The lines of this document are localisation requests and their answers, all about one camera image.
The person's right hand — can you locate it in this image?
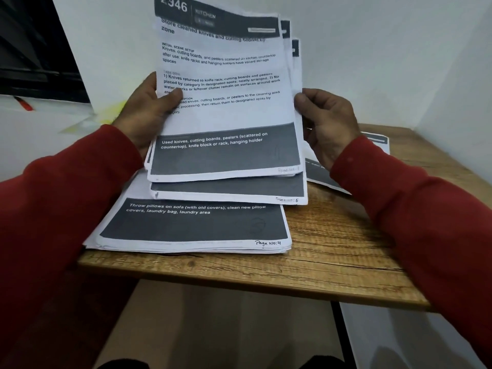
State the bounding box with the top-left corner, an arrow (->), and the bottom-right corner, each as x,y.
294,88 -> 362,171

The person's left hand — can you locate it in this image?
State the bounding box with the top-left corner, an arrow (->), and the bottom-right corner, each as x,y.
111,71 -> 184,159

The printed sheet with kitchen text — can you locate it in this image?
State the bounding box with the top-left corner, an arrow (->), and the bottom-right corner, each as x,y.
147,0 -> 303,183

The printed sheet with grey band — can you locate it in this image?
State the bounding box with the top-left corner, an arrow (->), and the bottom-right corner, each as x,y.
149,20 -> 310,206

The person's left forearm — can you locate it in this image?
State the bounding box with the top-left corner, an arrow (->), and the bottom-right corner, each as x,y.
0,124 -> 145,369

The person's right forearm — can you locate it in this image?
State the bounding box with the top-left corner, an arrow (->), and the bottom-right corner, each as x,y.
329,135 -> 492,366

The loose printed paper sheet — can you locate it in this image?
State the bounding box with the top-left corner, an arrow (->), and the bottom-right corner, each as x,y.
304,130 -> 391,196

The yellow paper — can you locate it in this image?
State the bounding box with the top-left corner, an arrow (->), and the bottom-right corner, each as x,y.
61,100 -> 128,136

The stack of printed paper sheets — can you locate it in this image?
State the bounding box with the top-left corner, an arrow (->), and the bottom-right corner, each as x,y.
82,168 -> 293,255

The red pen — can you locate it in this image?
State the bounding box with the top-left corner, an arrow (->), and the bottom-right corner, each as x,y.
13,95 -> 35,112

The black table leg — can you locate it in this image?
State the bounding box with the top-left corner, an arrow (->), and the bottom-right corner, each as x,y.
331,301 -> 356,369

